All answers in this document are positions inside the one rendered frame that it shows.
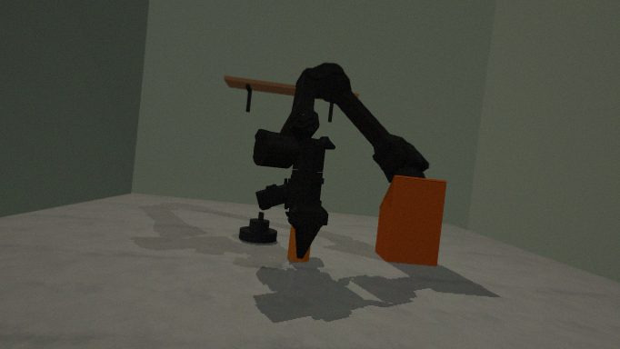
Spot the orange knob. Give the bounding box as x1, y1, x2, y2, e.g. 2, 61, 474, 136
287, 226, 311, 262

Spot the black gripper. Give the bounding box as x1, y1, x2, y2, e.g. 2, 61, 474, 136
285, 170, 328, 258

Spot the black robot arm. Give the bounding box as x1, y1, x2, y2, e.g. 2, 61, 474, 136
253, 63, 429, 210

